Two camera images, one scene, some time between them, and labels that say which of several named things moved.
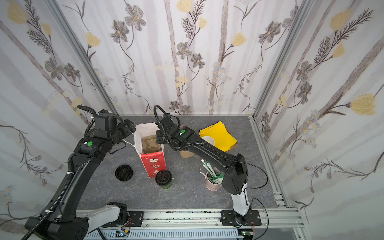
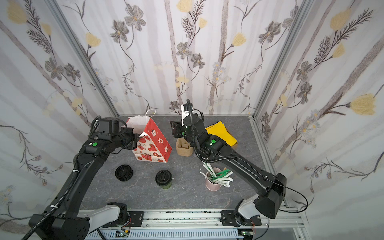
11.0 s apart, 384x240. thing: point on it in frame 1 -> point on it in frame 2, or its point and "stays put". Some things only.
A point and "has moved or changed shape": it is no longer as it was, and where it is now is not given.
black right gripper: [160, 136] -> [176, 129]
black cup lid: [124, 172] stays put
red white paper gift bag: [141, 130] has moved or changed shape
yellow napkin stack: [222, 138] stays put
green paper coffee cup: [168, 187] stays put
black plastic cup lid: [163, 178] stays put
